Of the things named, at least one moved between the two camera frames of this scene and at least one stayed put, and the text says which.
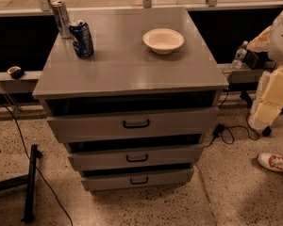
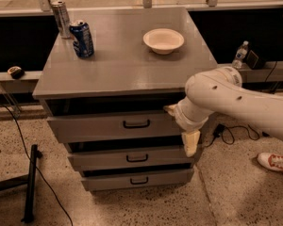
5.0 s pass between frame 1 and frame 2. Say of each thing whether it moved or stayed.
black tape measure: stayed
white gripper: moved
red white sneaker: stayed
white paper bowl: stayed
